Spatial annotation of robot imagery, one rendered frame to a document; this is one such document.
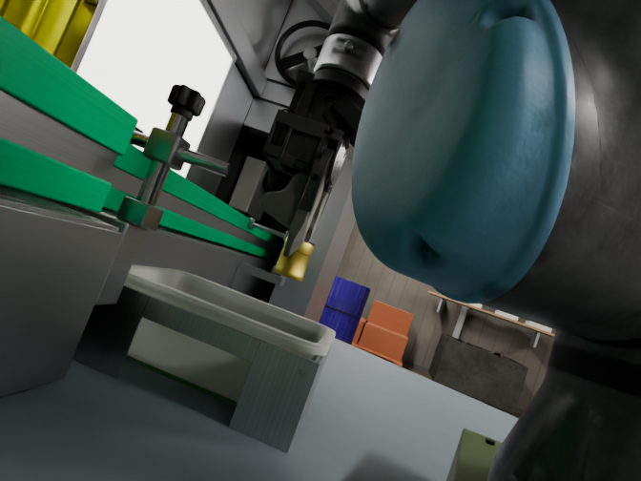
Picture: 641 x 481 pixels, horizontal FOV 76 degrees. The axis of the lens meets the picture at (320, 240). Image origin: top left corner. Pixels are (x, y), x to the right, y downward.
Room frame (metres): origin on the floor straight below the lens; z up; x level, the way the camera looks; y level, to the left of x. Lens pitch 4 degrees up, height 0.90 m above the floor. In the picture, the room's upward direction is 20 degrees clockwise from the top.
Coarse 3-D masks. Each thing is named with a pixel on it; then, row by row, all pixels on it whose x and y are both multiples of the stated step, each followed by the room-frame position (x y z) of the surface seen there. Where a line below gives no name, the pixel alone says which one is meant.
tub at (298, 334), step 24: (144, 288) 0.38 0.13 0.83; (168, 288) 0.38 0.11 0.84; (192, 288) 0.54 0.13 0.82; (216, 288) 0.54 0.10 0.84; (216, 312) 0.37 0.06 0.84; (240, 312) 0.53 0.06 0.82; (264, 312) 0.53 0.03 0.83; (288, 312) 0.53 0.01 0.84; (264, 336) 0.36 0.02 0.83; (288, 336) 0.36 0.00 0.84; (312, 336) 0.52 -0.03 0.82
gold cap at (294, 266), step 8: (304, 248) 0.46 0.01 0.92; (312, 248) 0.47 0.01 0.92; (280, 256) 0.47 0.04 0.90; (296, 256) 0.46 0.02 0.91; (304, 256) 0.46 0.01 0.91; (280, 264) 0.46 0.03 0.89; (288, 264) 0.46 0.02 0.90; (296, 264) 0.46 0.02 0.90; (304, 264) 0.47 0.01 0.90; (280, 272) 0.46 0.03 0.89; (288, 272) 0.46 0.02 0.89; (296, 272) 0.46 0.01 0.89; (296, 280) 0.46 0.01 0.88
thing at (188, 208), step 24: (120, 168) 0.47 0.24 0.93; (144, 168) 0.52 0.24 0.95; (120, 192) 0.49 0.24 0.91; (168, 192) 0.59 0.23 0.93; (192, 192) 0.66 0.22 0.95; (168, 216) 0.62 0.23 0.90; (192, 216) 0.70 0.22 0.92; (216, 216) 0.79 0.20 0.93; (240, 216) 0.92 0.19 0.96; (216, 240) 0.83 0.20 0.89; (240, 240) 0.99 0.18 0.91; (264, 240) 1.21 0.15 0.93
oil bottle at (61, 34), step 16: (48, 0) 0.33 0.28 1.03; (64, 0) 0.34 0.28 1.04; (80, 0) 0.35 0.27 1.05; (96, 0) 0.37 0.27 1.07; (32, 16) 0.32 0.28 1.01; (48, 16) 0.33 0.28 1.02; (64, 16) 0.35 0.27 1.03; (80, 16) 0.36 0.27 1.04; (32, 32) 0.33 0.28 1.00; (48, 32) 0.34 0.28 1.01; (64, 32) 0.35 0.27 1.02; (80, 32) 0.37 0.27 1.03; (48, 48) 0.34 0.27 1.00; (64, 48) 0.36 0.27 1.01
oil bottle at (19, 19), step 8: (0, 0) 0.29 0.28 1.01; (8, 0) 0.30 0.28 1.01; (16, 0) 0.30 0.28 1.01; (24, 0) 0.31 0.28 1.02; (32, 0) 0.32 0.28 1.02; (0, 8) 0.30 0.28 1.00; (8, 8) 0.30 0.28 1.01; (16, 8) 0.31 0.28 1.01; (24, 8) 0.31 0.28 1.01; (8, 16) 0.30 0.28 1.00; (16, 16) 0.31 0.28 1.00; (24, 16) 0.31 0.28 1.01; (16, 24) 0.31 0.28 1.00
